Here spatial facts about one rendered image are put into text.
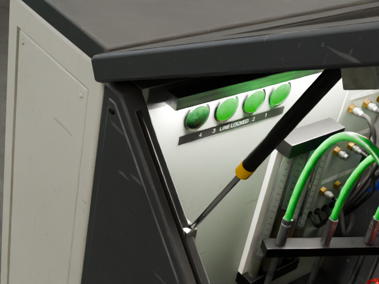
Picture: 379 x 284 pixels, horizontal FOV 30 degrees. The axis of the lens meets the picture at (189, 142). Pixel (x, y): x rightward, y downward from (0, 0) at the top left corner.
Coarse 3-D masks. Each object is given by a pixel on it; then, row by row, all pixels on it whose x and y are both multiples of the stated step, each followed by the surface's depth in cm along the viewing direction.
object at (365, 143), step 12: (348, 132) 106; (324, 144) 112; (360, 144) 102; (372, 144) 100; (312, 156) 115; (372, 156) 99; (312, 168) 117; (300, 180) 120; (300, 192) 121; (288, 216) 125
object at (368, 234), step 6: (378, 210) 129; (378, 216) 130; (372, 222) 131; (378, 222) 130; (372, 228) 131; (378, 228) 131; (366, 234) 133; (372, 234) 132; (366, 240) 133; (372, 240) 132
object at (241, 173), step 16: (320, 80) 68; (336, 80) 67; (304, 96) 70; (320, 96) 69; (288, 112) 73; (304, 112) 71; (272, 128) 76; (288, 128) 74; (272, 144) 76; (256, 160) 79; (240, 176) 82; (224, 192) 86; (208, 208) 90; (192, 224) 94
